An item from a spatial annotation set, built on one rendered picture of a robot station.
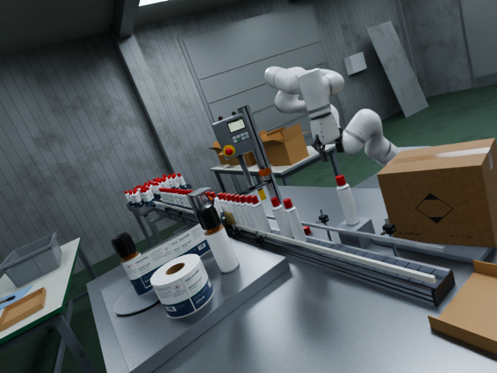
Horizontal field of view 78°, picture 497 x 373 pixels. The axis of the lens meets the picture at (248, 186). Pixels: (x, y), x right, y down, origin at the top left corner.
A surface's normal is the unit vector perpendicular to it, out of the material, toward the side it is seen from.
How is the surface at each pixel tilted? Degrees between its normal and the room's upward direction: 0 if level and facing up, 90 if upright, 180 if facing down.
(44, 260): 95
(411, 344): 0
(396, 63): 78
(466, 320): 0
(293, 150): 90
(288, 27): 90
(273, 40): 90
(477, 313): 0
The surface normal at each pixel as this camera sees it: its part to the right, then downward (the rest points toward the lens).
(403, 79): 0.35, -0.13
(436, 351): -0.35, -0.91
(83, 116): 0.44, 0.07
